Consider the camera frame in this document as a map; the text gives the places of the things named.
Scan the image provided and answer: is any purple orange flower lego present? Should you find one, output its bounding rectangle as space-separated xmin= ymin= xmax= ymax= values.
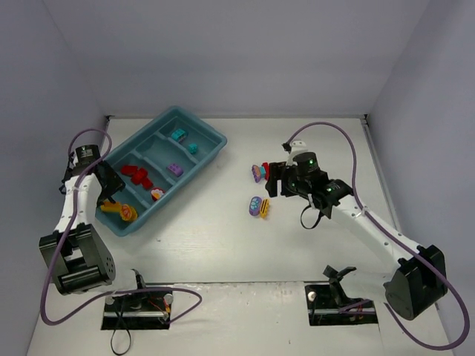
xmin=251 ymin=165 xmax=265 ymax=183

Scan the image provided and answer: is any yellow black striped lego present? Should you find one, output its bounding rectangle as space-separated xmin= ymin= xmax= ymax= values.
xmin=259 ymin=198 xmax=269 ymax=219

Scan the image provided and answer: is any purple oval paw lego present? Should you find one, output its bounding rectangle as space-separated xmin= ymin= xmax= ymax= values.
xmin=249 ymin=196 xmax=262 ymax=217

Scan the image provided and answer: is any red boat-shaped lego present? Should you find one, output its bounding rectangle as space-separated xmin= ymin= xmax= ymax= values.
xmin=120 ymin=165 xmax=138 ymax=177

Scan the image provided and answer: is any teal yellow lego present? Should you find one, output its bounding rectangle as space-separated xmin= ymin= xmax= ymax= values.
xmin=100 ymin=201 xmax=122 ymax=213

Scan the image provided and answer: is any red L-shaped lego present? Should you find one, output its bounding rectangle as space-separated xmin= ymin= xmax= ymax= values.
xmin=131 ymin=168 xmax=148 ymax=185

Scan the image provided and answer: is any small orange lego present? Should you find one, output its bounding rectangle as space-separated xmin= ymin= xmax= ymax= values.
xmin=119 ymin=204 xmax=138 ymax=223

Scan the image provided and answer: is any red white lego brick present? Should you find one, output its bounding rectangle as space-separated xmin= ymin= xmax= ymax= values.
xmin=150 ymin=187 xmax=165 ymax=202

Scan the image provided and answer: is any small teal cube lego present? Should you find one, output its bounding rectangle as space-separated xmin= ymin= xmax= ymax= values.
xmin=188 ymin=144 xmax=197 ymax=154

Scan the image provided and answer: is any purple rectangular lego brick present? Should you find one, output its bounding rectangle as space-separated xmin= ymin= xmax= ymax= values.
xmin=167 ymin=163 xmax=183 ymax=177

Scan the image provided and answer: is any teal rounded lego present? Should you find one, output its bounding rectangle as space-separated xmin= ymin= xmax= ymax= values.
xmin=171 ymin=128 xmax=188 ymax=144

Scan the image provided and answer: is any red long lego brick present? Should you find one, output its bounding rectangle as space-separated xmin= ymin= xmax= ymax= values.
xmin=262 ymin=162 xmax=269 ymax=181

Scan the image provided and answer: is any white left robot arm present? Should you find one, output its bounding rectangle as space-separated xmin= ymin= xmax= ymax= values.
xmin=39 ymin=145 xmax=137 ymax=295

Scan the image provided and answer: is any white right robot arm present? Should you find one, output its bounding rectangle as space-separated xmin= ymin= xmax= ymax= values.
xmin=266 ymin=152 xmax=448 ymax=320

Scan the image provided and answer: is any teal divided plastic tray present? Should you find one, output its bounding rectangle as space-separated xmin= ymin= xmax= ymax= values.
xmin=96 ymin=106 xmax=227 ymax=237

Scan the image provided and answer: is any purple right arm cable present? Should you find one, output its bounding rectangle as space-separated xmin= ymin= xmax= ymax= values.
xmin=285 ymin=122 xmax=471 ymax=352

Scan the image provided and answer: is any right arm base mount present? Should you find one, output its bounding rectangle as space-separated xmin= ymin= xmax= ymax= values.
xmin=304 ymin=266 xmax=379 ymax=326

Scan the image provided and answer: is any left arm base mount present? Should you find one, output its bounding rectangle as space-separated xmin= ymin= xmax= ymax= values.
xmin=101 ymin=290 xmax=174 ymax=331

